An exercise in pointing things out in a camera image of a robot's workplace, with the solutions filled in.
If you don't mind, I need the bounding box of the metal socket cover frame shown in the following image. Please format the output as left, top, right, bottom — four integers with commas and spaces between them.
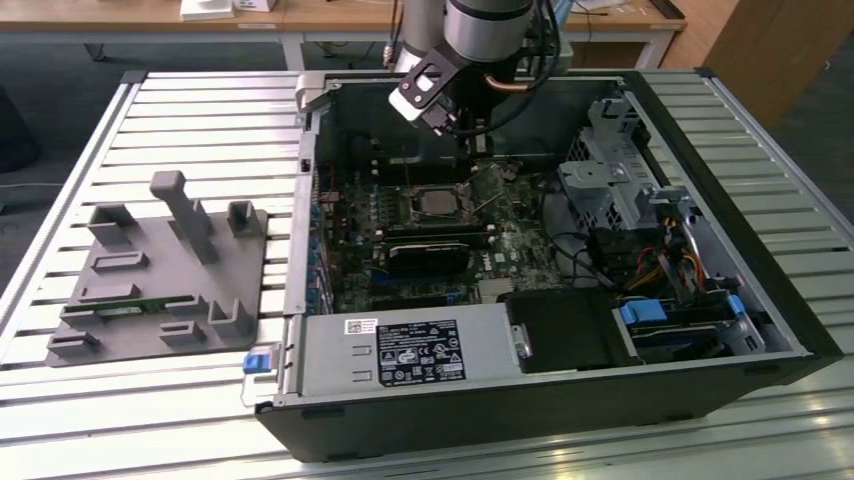
466, 160, 517, 206

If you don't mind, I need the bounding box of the silver square CPU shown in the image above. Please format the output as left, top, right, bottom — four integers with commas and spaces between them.
417, 187, 469, 214

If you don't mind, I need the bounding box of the thin metal locking lever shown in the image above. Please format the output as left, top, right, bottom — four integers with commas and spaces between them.
474, 189, 506, 215

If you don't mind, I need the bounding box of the CPU socket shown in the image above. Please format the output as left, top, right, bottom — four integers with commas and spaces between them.
399, 182, 486, 224

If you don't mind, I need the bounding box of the black RAM slot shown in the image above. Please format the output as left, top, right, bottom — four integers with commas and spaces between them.
385, 224, 499, 238
385, 232, 499, 246

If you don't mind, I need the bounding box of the black plastic cover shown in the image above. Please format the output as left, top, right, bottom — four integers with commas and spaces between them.
497, 289, 635, 374

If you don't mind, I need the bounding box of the silver perforated drive cage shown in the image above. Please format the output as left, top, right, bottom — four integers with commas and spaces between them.
557, 97, 702, 231

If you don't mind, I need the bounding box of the green motherboard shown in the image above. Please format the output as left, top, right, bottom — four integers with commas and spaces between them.
313, 159, 602, 316

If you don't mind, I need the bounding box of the black graphics card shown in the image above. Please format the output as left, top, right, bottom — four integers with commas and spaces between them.
383, 238, 473, 275

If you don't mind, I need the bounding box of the wooden cabinet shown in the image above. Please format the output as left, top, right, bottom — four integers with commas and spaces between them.
659, 0, 854, 131

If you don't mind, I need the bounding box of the blue disk carrier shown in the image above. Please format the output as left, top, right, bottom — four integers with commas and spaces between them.
617, 295, 726, 359

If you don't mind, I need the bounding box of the silver power supply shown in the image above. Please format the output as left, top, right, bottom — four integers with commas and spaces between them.
293, 309, 529, 401

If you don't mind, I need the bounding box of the grey parts rack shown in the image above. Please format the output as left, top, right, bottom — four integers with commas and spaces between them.
43, 169, 273, 369

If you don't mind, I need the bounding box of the blue case latch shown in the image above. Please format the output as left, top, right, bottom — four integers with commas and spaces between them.
243, 349, 282, 376

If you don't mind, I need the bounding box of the silver disk bay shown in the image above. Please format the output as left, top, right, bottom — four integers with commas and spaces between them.
610, 279, 769, 369

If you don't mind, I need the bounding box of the black silver PC case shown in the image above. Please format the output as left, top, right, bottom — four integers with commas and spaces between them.
252, 67, 844, 464

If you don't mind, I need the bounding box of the green RAM stick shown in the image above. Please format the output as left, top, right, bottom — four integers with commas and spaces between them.
92, 295, 199, 317

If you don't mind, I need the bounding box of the copper coloured hose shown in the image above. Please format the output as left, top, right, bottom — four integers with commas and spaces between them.
483, 73, 535, 97

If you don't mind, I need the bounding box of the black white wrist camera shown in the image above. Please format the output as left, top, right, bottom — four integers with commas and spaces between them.
389, 45, 463, 137

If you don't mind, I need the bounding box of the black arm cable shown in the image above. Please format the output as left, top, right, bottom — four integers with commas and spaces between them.
493, 0, 570, 136

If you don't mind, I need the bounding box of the yellow red wire bundle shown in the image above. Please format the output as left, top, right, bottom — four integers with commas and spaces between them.
626, 239, 709, 296

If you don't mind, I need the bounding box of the wooden desk white frame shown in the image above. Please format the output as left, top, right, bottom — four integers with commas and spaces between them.
0, 0, 689, 71

